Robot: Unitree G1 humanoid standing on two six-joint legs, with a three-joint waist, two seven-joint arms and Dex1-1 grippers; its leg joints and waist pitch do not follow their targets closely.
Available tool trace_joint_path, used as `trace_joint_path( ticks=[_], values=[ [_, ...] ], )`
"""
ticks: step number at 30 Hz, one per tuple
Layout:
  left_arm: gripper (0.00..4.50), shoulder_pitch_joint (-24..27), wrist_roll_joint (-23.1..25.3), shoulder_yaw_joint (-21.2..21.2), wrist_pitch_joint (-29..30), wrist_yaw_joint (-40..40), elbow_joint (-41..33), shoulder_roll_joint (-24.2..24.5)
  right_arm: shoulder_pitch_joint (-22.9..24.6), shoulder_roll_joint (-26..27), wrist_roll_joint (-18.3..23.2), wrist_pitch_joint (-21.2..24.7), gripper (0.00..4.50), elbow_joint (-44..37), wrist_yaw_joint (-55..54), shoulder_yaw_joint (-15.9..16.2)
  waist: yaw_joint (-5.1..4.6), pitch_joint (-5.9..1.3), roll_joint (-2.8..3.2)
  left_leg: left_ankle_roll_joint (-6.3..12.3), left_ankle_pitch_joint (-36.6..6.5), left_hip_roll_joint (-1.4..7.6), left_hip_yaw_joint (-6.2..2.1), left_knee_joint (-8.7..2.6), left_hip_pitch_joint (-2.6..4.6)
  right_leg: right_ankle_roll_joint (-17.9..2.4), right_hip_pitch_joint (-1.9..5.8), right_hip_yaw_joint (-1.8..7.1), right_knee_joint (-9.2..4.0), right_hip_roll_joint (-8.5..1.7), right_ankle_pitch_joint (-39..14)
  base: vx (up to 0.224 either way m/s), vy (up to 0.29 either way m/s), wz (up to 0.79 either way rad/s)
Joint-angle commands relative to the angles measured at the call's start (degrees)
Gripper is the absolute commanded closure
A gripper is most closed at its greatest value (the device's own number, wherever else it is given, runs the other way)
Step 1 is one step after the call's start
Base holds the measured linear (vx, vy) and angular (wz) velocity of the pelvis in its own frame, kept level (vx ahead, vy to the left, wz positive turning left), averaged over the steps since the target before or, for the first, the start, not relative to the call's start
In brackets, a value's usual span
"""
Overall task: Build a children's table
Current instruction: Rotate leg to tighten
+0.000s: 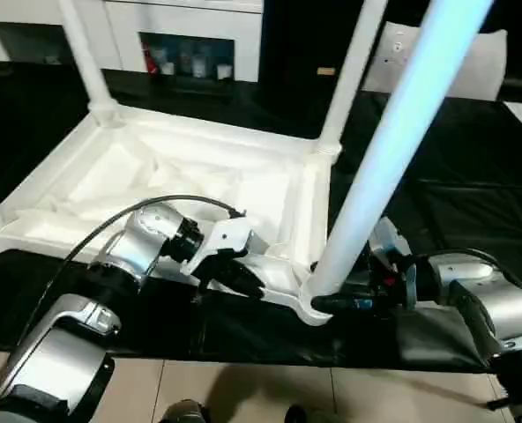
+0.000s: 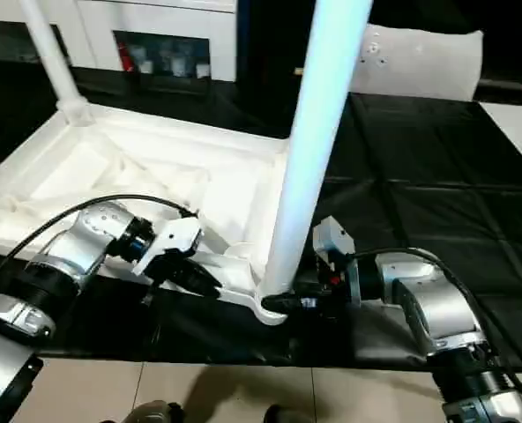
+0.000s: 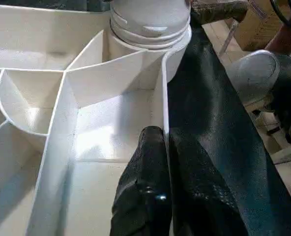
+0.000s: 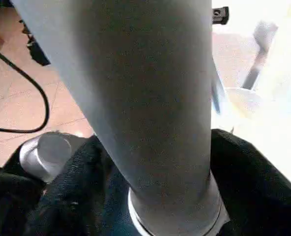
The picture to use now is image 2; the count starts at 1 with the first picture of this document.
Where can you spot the white board with round fitting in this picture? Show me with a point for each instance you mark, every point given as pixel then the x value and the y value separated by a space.
pixel 419 66

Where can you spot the black work mat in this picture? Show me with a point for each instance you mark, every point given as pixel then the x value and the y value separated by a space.
pixel 419 176

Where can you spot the white plastic table leg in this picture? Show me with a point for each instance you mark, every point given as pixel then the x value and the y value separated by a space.
pixel 318 132
pixel 54 57

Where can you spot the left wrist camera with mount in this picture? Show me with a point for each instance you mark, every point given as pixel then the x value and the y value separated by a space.
pixel 177 238

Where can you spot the white flat panel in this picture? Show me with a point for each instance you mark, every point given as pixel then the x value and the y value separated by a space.
pixel 516 132

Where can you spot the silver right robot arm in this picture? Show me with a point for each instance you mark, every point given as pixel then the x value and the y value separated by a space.
pixel 433 299

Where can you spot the dark cabinet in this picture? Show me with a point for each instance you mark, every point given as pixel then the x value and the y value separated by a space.
pixel 265 53

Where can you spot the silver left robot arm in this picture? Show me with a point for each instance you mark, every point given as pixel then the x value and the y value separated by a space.
pixel 76 251

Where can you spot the dark grey bar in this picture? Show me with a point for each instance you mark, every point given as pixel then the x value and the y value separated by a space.
pixel 512 86

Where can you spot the white plastic table top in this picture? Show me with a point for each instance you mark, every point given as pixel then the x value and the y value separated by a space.
pixel 133 154

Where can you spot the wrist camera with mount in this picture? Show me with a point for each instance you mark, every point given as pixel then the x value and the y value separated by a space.
pixel 333 238
pixel 177 238

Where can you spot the white glass-door cabinet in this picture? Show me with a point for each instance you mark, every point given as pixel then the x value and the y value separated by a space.
pixel 155 17

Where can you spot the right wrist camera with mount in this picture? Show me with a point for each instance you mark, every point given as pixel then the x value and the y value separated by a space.
pixel 333 238

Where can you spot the red item behind glass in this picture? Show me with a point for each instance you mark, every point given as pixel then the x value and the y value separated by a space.
pixel 126 57

